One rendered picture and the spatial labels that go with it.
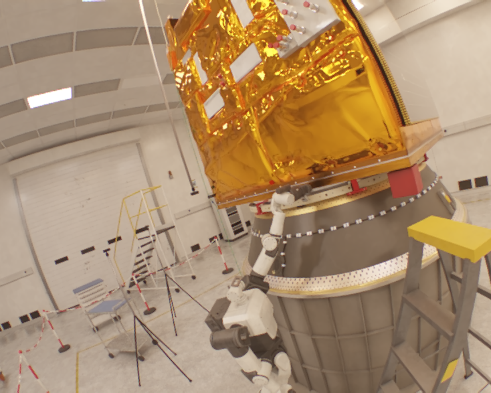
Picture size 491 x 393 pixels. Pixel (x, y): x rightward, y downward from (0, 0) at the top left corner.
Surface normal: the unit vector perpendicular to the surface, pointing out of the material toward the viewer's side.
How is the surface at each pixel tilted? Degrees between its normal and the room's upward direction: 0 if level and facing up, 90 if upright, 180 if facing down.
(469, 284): 87
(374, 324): 90
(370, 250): 62
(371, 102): 88
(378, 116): 90
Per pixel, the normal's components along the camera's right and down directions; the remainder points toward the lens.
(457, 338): -0.06, 0.01
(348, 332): -0.46, 0.20
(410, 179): -0.77, 0.29
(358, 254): -0.44, -0.30
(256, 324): 0.40, -0.17
